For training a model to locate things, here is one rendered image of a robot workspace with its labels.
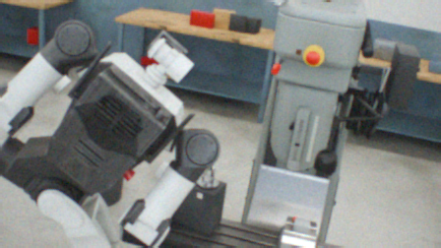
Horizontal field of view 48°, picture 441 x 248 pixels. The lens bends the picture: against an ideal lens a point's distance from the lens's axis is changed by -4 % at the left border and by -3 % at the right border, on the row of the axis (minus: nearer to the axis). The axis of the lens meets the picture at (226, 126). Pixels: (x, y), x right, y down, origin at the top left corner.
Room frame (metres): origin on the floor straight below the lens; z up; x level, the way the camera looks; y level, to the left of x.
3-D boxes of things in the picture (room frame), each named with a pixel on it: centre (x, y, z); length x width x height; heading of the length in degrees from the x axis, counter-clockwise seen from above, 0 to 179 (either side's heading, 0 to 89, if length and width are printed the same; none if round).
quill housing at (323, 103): (1.64, -0.26, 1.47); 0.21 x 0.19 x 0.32; 79
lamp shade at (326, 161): (1.40, -0.32, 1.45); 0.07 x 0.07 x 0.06
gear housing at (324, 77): (1.68, -0.27, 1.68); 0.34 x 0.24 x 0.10; 169
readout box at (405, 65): (1.87, -0.65, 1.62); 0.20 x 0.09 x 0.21; 169
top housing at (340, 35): (1.65, -0.27, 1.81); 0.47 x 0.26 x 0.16; 169
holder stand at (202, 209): (1.76, 0.09, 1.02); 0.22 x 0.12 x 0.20; 69
